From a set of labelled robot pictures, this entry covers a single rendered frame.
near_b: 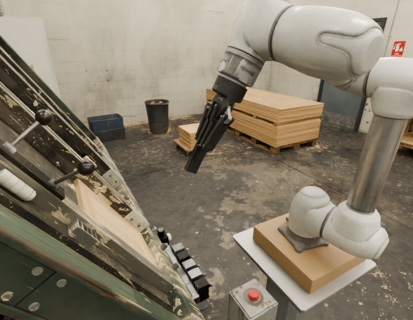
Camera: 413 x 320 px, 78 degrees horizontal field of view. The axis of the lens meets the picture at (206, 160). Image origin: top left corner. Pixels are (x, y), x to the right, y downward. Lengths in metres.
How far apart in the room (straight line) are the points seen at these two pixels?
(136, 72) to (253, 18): 5.75
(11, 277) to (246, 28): 0.58
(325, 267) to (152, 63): 5.70
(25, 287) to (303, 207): 1.02
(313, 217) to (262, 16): 0.89
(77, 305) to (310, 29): 0.61
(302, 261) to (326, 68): 0.96
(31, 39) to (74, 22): 1.59
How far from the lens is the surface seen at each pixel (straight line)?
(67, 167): 1.07
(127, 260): 0.87
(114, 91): 6.20
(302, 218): 1.25
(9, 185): 0.65
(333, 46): 0.47
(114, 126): 5.26
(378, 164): 1.07
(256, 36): 0.55
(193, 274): 1.25
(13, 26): 4.68
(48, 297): 0.54
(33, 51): 4.67
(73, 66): 6.07
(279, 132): 4.35
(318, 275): 1.25
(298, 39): 0.50
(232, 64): 0.57
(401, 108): 1.00
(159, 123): 5.38
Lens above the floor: 1.70
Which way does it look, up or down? 24 degrees down
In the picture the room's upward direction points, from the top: straight up
